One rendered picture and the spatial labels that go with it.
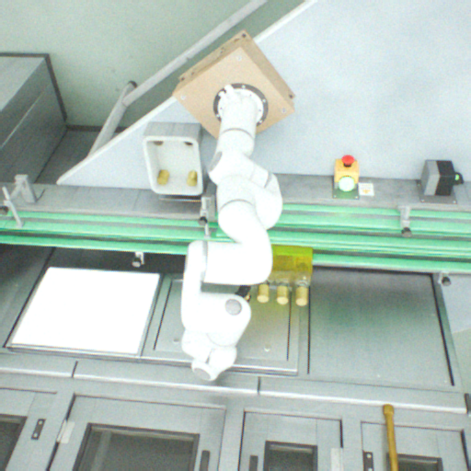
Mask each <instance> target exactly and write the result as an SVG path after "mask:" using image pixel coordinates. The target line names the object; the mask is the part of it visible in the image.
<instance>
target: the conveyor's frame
mask: <svg viewBox="0 0 471 471"><path fill-rule="evenodd" d="M273 175H274V176H275V178H276V179H277V182H278V186H279V190H281V197H282V202H287V204H288V202H297V203H299V204H300V203H317V204H336V206H337V205H358V206H361V207H362V206H377V207H385V209H386V207H397V205H396V203H399V202H407V203H408V205H409V206H410V209H419V210H438V211H458V212H471V181H464V184H463V185H461V184H459V185H458V186H453V189H454V191H455V196H456V199H457V202H458V204H438V203H420V201H419V192H418V188H417V182H415V179H405V178H360V177H359V178H358V183H359V195H360V200H359V201H356V200H335V199H332V176H313V175H290V174H273ZM3 186H6V188H7V191H8V193H9V196H11V193H12V192H13V190H14V189H15V187H16V185H15V183H0V206H3V205H5V199H6V195H5V193H4V192H3V190H2V187H3ZM32 187H33V189H45V191H44V192H42V194H41V196H40V198H39V199H38V200H37V201H36V202H25V201H24V199H23V196H22V193H21V191H20V192H19V193H18V195H17V196H16V198H15V201H16V203H15V204H14V206H15V210H20V211H38V212H56V213H92V214H106V215H109V214H111V215H118V216H119V215H129V217H130V216H148V217H162V219H163V217H166V218H173V219H174V218H184V219H199V218H200V217H201V206H202V201H172V200H159V199H158V198H159V194H160V193H156V192H154V191H153V190H142V189H122V188H101V187H79V186H59V185H38V184H32Z"/></svg>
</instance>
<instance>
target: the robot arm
mask: <svg viewBox="0 0 471 471"><path fill-rule="evenodd" d="M224 89H225V90H226V93H224V92H223V91H222V92H221V93H220V95H221V97H222V98H221V100H220V102H219V113H220V115H221V117H222V123H221V129H220V134H218V141H217V146H216V151H215V154H214V156H213V160H212V162H211V164H210V169H209V175H210V178H211V179H212V181H213V182H214V183H216V185H217V186H218V188H217V211H218V224H220V226H221V228H222V229H223V230H224V231H225V233H226V234H227V235H228V236H229V237H230V238H232V239H233V240H235V241H236V243H229V242H215V241H206V240H196V241H193V242H191V243H190V246H189V247H188V249H187V255H186V264H185V275H184V285H183V295H181V320H183V324H184V326H185V328H186V329H185V333H184V336H183V339H182V349H183V350H184V351H185V352H186V353H188V354H189V355H190V356H191V357H193V358H195V360H193V362H192V364H191V370H192V371H193V372H194V373H195V374H197V375H198V376H199V377H200V378H202V379H205V381H212V380H213V379H214V378H215V377H216V376H217V374H219V373H221V372H222V371H224V370H226V369H227V368H230V366H232V364H233V363H234V361H235V359H236V347H235V345H236V343H237V342H238V340H239V338H240V336H241V335H242V333H244V331H245V328H246V327H247V324H248V322H249V319H250V307H249V304H248V302H249V300H250V298H251V296H249V298H248V300H245V298H246V297H247V296H248V294H249V291H250V289H251V287H250V286H248V285H249V284H257V283H261V282H263V281H264V280H265V279H266V278H267V277H269V276H270V272H271V267H272V251H271V245H270V238H269V235H268V232H266V229H269V228H271V227H273V226H274V225H275V224H276V222H277V220H278V218H279V216H281V211H282V197H281V190H279V186H278V182H277V179H276V178H275V176H274V175H273V174H272V173H271V171H269V170H268V169H266V168H264V167H262V166H260V165H259V164H257V163H254V162H253V161H251V159H250V158H249V157H250V156H251V154H252V152H253V149H254V138H256V127H257V123H258V121H259V119H260V118H261V116H262V112H263V106H262V102H261V100H260V99H259V96H258V95H257V94H254V93H253V92H251V91H249V90H245V89H233V88H232V87H230V84H226V86H225V87H224ZM202 282H212V283H223V284H238V285H240V287H239V288H238V290H237V292H235V295H233V294H225V293H212V292H202V291H201V283H202Z"/></svg>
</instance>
